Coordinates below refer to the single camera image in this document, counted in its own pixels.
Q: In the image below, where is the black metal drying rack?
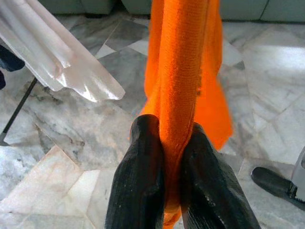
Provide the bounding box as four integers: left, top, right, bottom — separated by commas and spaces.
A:
0, 77, 39, 146

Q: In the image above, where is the orange garment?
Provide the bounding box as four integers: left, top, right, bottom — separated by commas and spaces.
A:
139, 0, 234, 227

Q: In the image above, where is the white garment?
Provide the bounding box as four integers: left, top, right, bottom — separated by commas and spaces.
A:
0, 0, 126, 103

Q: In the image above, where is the black garment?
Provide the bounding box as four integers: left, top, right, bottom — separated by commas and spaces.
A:
0, 44, 26, 90

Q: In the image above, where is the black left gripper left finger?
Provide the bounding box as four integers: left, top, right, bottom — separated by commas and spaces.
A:
104, 114, 167, 229

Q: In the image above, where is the green leather sofa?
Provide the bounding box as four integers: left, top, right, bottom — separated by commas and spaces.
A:
42, 0, 305, 22

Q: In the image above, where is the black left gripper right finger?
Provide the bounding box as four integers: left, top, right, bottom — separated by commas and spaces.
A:
180, 121, 263, 229

